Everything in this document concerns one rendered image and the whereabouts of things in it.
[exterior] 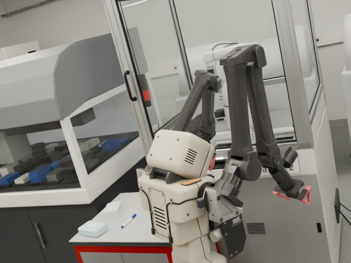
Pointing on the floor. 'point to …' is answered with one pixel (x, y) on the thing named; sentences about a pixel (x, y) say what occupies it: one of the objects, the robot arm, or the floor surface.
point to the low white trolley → (126, 238)
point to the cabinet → (291, 218)
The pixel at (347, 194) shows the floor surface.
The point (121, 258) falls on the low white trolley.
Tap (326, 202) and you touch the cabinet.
